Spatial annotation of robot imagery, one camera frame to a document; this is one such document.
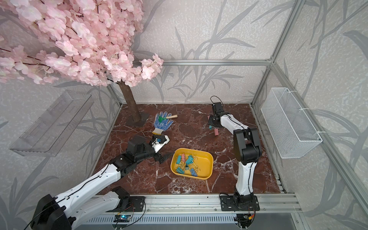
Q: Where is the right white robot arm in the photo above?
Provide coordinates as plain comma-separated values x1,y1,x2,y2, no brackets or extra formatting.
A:
208,102,262,211

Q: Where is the left green circuit board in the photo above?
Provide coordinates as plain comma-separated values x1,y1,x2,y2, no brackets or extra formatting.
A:
114,214,131,223

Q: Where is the clear acrylic wall shelf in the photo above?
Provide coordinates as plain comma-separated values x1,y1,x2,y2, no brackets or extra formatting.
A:
10,90,94,157

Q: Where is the blue dotted work glove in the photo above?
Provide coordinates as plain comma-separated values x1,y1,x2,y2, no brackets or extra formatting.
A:
152,111,173,135

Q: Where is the white wire mesh basket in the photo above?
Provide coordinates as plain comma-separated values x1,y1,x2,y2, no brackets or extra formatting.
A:
261,87,323,159

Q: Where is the blue binder clip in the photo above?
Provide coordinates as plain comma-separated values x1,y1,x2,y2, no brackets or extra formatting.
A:
190,168,197,177

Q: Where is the pink blossom artificial tree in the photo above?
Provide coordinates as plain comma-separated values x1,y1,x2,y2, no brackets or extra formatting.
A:
1,1,163,126

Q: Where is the teal binder clip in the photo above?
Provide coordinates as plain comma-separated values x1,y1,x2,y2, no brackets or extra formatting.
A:
176,155,182,164
186,155,194,165
176,167,185,174

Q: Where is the aluminium front rail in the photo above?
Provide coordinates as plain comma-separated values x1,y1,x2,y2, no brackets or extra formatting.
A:
83,194,302,225

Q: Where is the right circuit board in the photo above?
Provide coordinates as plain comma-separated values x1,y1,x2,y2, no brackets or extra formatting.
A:
234,214,255,229

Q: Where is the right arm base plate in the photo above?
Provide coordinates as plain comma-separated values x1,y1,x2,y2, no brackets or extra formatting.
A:
219,194,260,211

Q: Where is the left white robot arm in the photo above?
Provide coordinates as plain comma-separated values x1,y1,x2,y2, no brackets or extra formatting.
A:
27,134,170,230

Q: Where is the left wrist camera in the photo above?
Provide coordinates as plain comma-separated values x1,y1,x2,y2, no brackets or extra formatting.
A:
149,134,170,153

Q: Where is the yellow plastic storage tray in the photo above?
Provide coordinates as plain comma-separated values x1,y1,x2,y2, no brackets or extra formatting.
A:
170,148,214,180

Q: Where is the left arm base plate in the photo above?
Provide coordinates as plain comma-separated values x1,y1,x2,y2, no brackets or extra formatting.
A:
123,196,146,213

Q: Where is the green wooden-handled garden tool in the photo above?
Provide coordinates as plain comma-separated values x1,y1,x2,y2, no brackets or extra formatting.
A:
158,115,178,123

